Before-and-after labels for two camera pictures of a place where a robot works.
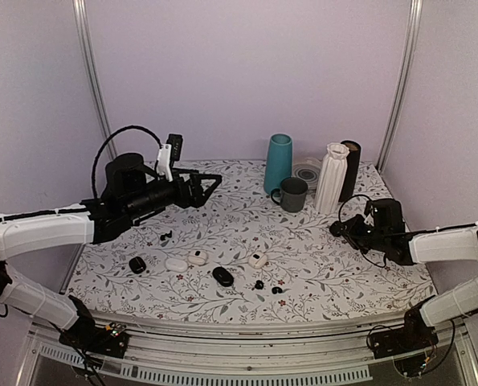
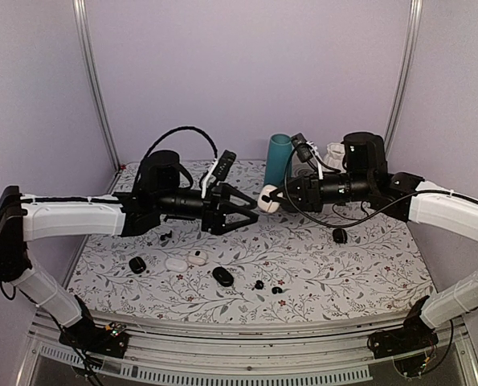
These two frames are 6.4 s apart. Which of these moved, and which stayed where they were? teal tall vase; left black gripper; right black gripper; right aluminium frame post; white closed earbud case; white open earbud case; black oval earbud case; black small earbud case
Moved: right black gripper; left black gripper
Stayed: black oval earbud case; right aluminium frame post; white open earbud case; black small earbud case; teal tall vase; white closed earbud case
